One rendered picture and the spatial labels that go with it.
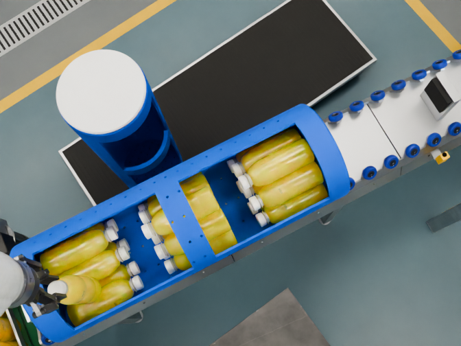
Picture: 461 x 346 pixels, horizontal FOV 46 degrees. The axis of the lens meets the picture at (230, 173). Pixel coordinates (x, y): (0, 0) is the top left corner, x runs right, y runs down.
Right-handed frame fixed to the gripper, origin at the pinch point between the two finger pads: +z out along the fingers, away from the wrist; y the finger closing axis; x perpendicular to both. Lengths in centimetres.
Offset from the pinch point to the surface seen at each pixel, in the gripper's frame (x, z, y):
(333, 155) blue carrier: -74, 11, 0
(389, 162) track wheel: -94, 36, -5
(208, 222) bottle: -37.9, 18.3, 0.8
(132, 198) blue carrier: -23.3, 12.8, 14.3
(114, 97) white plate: -30, 30, 50
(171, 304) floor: -6, 133, -5
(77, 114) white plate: -17, 30, 50
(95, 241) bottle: -9.1, 19.3, 9.9
